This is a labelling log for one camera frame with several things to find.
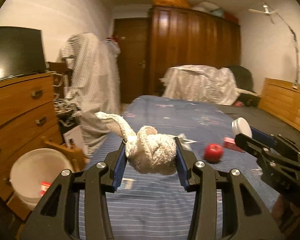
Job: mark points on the black flat television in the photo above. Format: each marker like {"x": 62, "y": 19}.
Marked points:
{"x": 21, "y": 52}

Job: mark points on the white ceiling fan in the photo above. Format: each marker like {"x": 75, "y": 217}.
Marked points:
{"x": 267, "y": 10}

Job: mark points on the orange bag on wardrobe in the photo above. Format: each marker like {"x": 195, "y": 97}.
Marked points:
{"x": 172, "y": 3}

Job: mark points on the white cardboard box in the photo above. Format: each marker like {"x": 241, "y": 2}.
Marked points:
{"x": 74, "y": 137}

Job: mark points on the black garment pile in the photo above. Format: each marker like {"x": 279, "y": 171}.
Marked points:
{"x": 244, "y": 80}

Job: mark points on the wooden chest of drawers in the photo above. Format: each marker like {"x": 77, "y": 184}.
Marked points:
{"x": 26, "y": 115}

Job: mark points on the dark wooden wardrobe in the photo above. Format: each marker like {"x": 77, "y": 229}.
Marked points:
{"x": 184, "y": 36}

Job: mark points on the red rectangular carton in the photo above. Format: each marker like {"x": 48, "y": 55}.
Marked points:
{"x": 229, "y": 143}

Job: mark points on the wooden headboard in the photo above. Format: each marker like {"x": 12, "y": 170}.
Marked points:
{"x": 280, "y": 99}

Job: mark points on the small wooden stool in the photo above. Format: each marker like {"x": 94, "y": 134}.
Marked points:
{"x": 75, "y": 155}

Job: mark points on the red apple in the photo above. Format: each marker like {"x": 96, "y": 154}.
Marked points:
{"x": 213, "y": 153}

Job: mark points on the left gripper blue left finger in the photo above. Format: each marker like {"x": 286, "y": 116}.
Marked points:
{"x": 118, "y": 166}

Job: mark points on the white plastic bucket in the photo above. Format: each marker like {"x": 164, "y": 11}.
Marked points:
{"x": 32, "y": 169}

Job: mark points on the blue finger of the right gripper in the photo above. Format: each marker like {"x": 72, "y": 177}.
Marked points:
{"x": 261, "y": 137}

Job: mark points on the red white cigarette box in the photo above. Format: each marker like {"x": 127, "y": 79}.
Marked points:
{"x": 44, "y": 187}

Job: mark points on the grey striped draped cloth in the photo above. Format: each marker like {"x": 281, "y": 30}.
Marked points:
{"x": 95, "y": 83}

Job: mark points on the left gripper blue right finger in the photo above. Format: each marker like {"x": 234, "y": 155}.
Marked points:
{"x": 181, "y": 166}

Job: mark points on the white round jar lid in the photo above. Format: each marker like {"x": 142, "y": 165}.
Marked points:
{"x": 241, "y": 126}

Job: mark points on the dark wooden door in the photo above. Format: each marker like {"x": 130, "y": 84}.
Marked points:
{"x": 132, "y": 37}

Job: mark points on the dark grey blanket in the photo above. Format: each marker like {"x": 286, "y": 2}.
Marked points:
{"x": 263, "y": 121}

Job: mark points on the white satin draped cloth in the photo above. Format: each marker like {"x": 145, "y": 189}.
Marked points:
{"x": 201, "y": 84}

